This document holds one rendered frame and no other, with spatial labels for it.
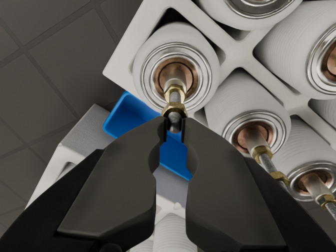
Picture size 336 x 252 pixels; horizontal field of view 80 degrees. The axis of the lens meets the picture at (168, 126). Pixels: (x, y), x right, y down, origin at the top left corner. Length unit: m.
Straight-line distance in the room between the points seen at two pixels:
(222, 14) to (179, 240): 0.40
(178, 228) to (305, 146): 0.30
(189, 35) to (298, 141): 0.21
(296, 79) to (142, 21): 0.19
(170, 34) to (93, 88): 0.35
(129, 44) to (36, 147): 0.50
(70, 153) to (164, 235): 0.25
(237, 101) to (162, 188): 0.27
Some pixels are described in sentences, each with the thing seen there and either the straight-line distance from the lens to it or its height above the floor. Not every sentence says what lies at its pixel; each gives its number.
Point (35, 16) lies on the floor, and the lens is 0.55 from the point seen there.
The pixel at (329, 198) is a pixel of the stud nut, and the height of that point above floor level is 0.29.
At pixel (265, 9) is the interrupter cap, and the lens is 0.22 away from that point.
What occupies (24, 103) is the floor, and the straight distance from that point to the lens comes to 0.64.
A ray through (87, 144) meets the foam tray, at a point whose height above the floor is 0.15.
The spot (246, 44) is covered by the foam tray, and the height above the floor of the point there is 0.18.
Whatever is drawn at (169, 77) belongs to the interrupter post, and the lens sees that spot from 0.19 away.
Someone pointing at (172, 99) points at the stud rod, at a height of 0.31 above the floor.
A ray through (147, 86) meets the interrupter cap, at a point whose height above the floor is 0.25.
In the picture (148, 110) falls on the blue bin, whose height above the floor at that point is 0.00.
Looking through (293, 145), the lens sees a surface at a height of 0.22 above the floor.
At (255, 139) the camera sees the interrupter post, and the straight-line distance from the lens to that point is 0.25.
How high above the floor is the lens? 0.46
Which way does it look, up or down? 59 degrees down
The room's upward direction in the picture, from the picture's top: 174 degrees counter-clockwise
